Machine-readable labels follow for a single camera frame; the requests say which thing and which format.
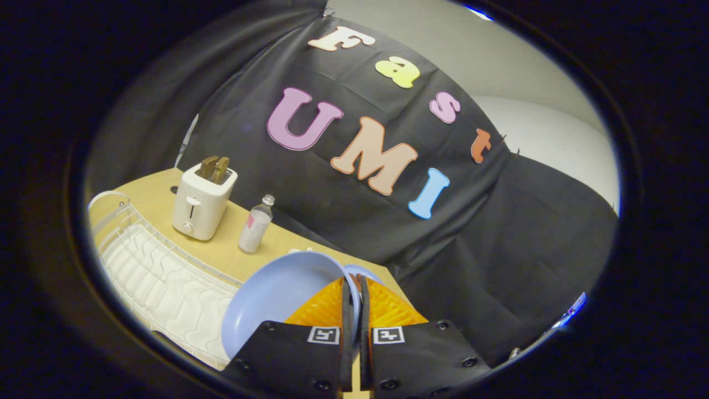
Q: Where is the clear plastic bottle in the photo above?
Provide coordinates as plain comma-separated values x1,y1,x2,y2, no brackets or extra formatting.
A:
238,194,276,254

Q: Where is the white wire dish rack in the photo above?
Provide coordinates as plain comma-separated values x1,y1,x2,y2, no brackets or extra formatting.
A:
89,191,244,370

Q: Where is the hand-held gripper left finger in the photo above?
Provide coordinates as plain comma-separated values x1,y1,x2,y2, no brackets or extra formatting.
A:
222,275,354,395

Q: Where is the light blue plate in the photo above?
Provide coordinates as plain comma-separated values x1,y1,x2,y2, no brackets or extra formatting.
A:
221,250,384,361

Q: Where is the black backdrop cloth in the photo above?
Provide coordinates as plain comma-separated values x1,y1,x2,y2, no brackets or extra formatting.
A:
88,3,619,367

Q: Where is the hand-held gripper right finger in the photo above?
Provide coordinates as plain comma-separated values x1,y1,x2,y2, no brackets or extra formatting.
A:
357,274,491,395

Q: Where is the white toaster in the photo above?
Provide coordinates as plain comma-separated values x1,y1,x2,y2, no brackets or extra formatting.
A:
172,163,239,241

